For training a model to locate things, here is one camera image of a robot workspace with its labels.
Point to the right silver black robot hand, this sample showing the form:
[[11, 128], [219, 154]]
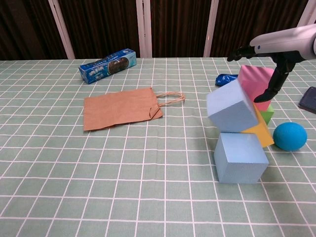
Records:
[[284, 42]]

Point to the pink foam cube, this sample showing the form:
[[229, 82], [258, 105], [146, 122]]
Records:
[[251, 79]]

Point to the notched light blue foam cube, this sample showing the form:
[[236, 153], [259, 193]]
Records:
[[229, 108]]

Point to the yellow foam cube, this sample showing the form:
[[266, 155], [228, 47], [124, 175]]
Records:
[[261, 135]]

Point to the dark blue wallet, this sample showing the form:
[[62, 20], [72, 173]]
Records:
[[308, 101]]

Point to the blue snack wrapper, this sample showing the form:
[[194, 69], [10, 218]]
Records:
[[223, 79]]

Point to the green foam cube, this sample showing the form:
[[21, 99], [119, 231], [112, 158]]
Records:
[[267, 116]]

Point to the blue ball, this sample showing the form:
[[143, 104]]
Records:
[[290, 137]]

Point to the blue cookie box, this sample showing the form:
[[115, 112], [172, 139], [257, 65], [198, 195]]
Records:
[[106, 67]]

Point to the dark pleated curtain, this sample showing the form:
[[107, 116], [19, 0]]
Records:
[[103, 24]]

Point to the brown paper bag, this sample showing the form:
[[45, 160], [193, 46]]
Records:
[[116, 111]]

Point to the green checked tablecloth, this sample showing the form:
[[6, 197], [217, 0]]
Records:
[[98, 172]]

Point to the white metal frame post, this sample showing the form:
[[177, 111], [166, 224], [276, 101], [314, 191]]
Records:
[[211, 29], [61, 32], [308, 12], [144, 29]]

